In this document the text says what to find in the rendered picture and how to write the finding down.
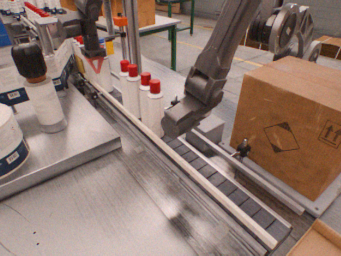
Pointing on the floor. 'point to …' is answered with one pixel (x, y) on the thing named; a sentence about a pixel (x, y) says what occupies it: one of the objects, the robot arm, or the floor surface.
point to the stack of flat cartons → (252, 42)
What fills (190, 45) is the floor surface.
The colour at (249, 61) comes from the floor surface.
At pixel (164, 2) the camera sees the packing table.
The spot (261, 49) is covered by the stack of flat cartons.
